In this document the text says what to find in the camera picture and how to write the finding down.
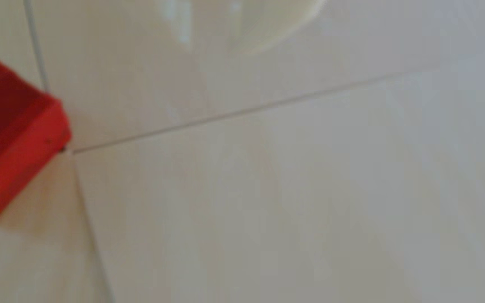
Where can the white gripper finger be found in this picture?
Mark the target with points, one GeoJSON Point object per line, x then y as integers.
{"type": "Point", "coordinates": [267, 19]}
{"type": "Point", "coordinates": [175, 19]}

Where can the red block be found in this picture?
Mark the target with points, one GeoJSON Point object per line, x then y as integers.
{"type": "Point", "coordinates": [11, 139]}

